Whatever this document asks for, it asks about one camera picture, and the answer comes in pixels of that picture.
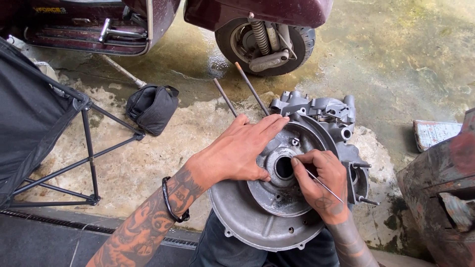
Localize black wrist bracelet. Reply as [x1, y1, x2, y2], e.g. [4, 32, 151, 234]
[162, 177, 190, 223]

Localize rusty red metal body part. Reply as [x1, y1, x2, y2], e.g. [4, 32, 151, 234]
[396, 108, 475, 267]

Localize person's dark trousers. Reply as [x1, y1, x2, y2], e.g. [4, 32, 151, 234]
[189, 208, 340, 267]

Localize black folding chair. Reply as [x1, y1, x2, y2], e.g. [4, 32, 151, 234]
[0, 37, 146, 208]

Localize person's left hand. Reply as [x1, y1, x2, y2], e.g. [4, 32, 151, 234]
[186, 114, 290, 190]

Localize person's right hand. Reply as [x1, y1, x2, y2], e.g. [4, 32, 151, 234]
[290, 149, 350, 225]

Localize grey metal engine crankcase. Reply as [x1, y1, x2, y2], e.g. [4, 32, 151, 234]
[208, 90, 380, 253]

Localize thin metal pick tool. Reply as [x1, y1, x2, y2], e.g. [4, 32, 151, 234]
[293, 157, 345, 204]

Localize white wooden block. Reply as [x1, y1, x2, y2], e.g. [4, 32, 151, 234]
[413, 120, 463, 153]

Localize black pouch bag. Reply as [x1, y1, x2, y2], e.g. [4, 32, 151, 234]
[125, 84, 180, 136]

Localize rusty metal stud rod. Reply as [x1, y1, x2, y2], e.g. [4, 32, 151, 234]
[213, 78, 239, 118]
[234, 62, 270, 116]

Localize maroon scooter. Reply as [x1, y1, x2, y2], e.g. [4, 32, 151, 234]
[0, 0, 334, 77]

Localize scooter kickstand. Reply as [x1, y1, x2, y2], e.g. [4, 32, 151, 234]
[100, 54, 147, 89]

